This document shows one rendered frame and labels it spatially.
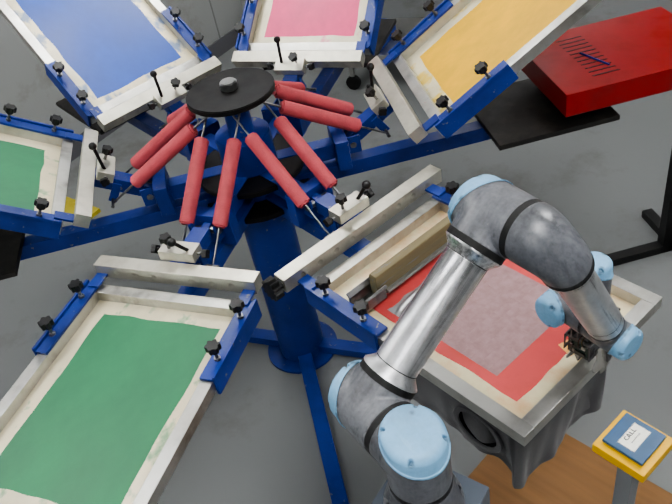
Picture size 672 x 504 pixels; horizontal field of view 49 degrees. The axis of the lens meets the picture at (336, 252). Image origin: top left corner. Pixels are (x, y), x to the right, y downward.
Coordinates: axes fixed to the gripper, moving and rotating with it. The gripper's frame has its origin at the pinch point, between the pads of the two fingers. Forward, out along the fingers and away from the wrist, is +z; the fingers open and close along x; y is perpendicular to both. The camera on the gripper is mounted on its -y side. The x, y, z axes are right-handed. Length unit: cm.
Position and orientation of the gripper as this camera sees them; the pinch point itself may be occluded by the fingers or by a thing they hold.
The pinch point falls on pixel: (591, 361)
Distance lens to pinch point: 197.1
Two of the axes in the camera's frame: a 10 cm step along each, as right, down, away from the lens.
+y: -7.3, 5.2, -4.3
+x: 6.6, 4.0, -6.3
